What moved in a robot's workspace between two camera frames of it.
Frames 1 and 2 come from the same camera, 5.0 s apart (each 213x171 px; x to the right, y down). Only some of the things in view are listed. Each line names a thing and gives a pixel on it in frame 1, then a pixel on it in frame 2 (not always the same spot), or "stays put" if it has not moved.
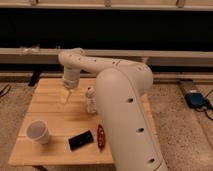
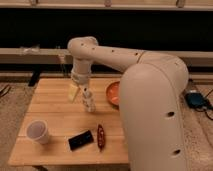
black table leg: (35, 77) stays put
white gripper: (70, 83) -> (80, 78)
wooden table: (60, 125) stays put
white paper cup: (37, 130) stays put
